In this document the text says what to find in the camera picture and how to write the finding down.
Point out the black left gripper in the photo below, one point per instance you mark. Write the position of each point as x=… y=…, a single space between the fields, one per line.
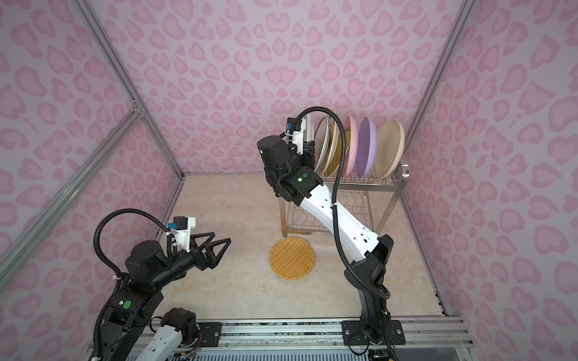
x=196 y=257

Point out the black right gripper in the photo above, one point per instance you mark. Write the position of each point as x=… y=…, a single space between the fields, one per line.
x=308 y=150

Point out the white plate orange sunburst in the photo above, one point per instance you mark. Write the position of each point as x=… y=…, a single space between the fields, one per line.
x=321 y=139

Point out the white star cartoon plate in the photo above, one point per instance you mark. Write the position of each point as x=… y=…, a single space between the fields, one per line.
x=333 y=145

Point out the pink plate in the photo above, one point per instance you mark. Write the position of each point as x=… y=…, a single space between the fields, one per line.
x=351 y=126

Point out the purple plate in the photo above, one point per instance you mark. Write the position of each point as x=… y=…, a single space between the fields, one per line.
x=367 y=147

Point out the cream beige plate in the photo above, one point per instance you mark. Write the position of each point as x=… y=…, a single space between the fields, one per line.
x=391 y=143

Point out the orange woven pattern plate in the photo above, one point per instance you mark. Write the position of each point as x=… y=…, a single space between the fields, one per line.
x=292 y=258

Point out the white plate black rim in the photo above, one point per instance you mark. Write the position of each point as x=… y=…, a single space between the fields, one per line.
x=308 y=129

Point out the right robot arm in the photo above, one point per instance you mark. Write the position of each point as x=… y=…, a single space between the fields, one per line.
x=363 y=252

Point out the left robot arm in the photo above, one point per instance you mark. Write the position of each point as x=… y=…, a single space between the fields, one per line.
x=132 y=304

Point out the stainless steel dish rack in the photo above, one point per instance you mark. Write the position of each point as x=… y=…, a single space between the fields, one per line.
x=370 y=199

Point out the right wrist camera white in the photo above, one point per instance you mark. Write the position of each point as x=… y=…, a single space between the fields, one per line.
x=294 y=132

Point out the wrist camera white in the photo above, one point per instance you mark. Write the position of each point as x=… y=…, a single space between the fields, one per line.
x=179 y=234
x=294 y=132

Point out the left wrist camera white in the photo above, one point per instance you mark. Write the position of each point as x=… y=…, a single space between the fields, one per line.
x=179 y=234

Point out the aluminium frame profile left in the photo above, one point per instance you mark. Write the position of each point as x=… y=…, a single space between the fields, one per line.
x=29 y=241

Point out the aluminium frame profile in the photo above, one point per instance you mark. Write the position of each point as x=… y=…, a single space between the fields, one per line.
x=29 y=241
x=464 y=16

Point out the aluminium frame profile right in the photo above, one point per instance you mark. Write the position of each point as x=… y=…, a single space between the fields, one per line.
x=464 y=16

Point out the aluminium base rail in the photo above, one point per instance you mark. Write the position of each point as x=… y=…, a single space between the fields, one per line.
x=179 y=334

